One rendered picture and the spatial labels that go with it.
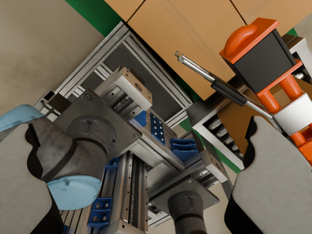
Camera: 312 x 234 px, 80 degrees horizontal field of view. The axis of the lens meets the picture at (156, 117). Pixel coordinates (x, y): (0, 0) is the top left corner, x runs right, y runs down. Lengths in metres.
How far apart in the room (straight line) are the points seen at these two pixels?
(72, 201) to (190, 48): 0.84
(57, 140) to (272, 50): 0.41
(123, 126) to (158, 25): 0.56
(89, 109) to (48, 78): 1.25
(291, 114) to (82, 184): 0.42
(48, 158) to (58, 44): 1.32
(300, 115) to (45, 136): 0.48
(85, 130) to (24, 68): 1.36
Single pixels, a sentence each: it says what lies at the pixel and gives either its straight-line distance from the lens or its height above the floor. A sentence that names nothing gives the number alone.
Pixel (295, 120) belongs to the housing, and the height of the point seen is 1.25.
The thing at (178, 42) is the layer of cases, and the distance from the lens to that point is 1.01.
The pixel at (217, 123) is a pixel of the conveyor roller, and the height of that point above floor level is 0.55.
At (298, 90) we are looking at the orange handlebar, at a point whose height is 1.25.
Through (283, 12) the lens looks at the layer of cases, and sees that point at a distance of 1.18.
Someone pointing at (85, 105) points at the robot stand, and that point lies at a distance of 0.58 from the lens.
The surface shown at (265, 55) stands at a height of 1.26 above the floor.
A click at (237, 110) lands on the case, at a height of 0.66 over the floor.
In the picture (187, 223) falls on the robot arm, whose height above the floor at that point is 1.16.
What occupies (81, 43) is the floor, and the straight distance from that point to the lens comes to 1.62.
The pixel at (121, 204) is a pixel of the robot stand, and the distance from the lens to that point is 0.66.
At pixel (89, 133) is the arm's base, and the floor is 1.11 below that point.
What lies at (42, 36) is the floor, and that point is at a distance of 1.71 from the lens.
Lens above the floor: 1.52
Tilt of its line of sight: 58 degrees down
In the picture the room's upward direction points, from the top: 174 degrees clockwise
